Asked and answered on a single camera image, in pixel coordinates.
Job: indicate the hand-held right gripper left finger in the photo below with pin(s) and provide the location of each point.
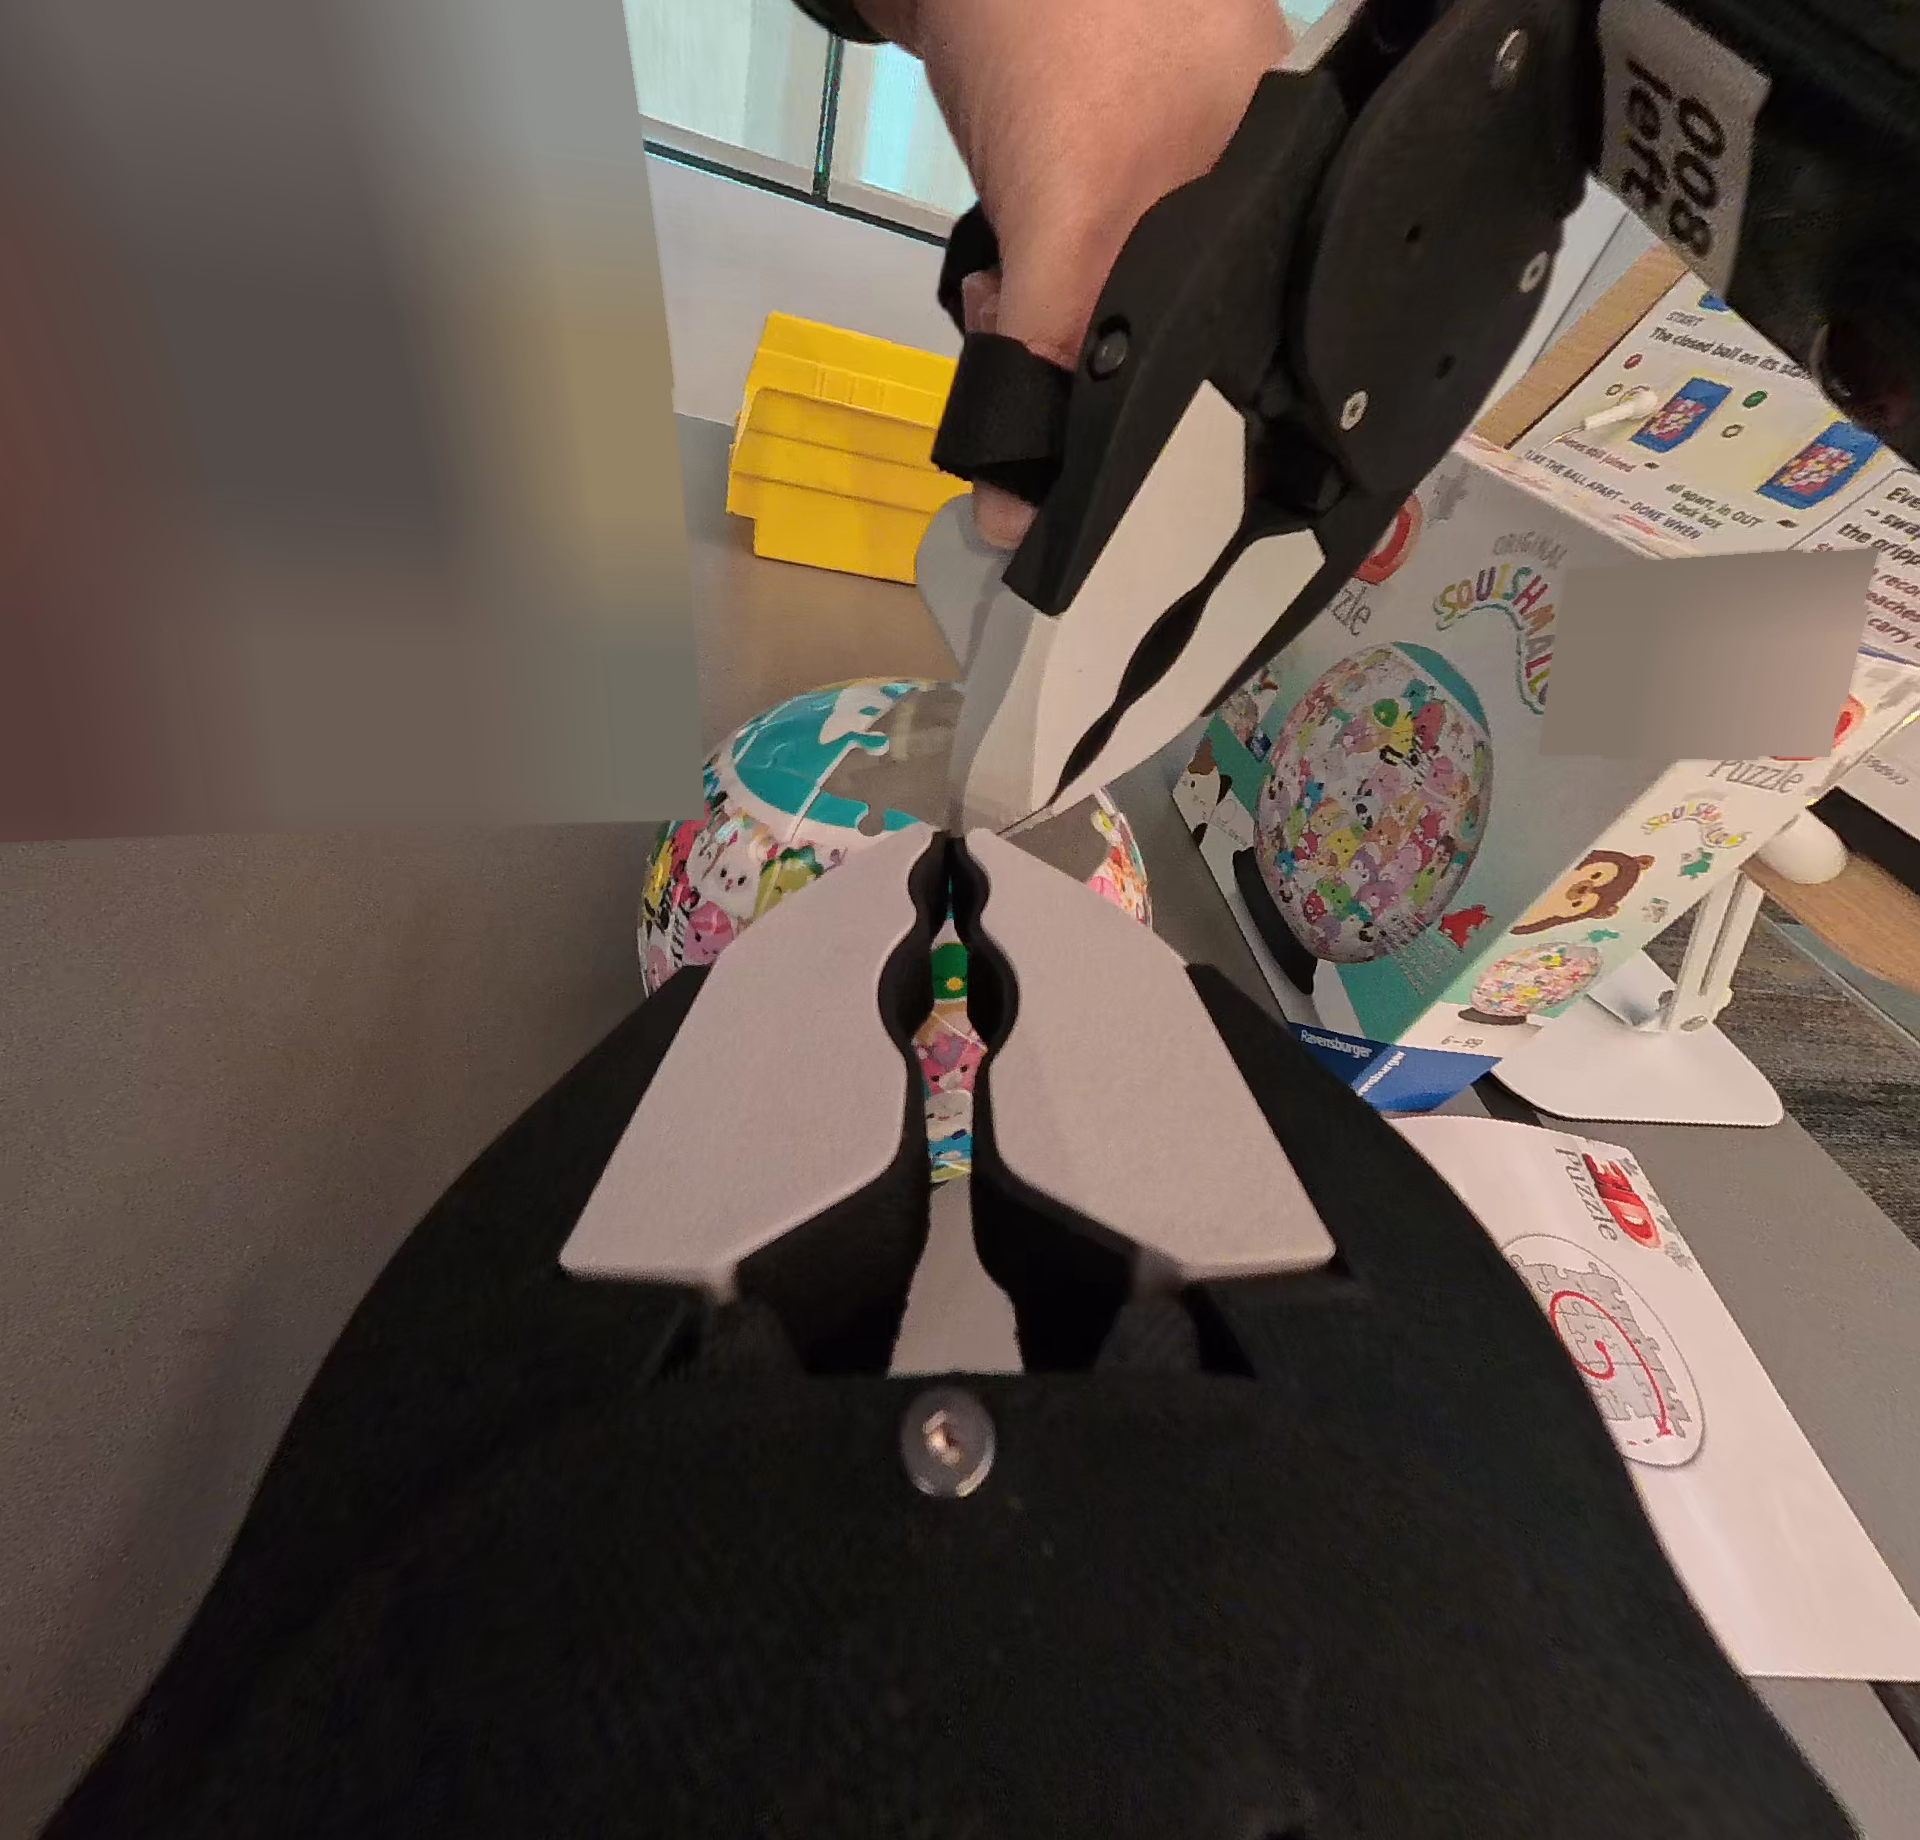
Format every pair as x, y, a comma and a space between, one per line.
750, 1089

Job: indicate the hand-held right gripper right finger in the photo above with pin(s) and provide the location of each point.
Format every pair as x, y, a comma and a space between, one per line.
1141, 1105

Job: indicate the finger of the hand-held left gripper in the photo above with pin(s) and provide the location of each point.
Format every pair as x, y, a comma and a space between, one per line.
1157, 519
1263, 609

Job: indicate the colourful puzzle ball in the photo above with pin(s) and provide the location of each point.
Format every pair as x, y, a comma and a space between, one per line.
750, 849

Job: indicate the puzzle box with ball picture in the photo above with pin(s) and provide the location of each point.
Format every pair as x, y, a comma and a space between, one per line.
1351, 821

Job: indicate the person's left hand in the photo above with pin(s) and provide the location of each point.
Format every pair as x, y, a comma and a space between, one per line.
1081, 100

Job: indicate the printed instruction board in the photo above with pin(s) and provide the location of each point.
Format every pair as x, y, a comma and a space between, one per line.
1682, 415

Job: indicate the white metal stand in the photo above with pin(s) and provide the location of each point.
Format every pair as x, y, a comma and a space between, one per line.
1650, 1076

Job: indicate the white instruction leaflet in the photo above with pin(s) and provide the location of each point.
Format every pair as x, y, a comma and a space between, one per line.
1726, 1496

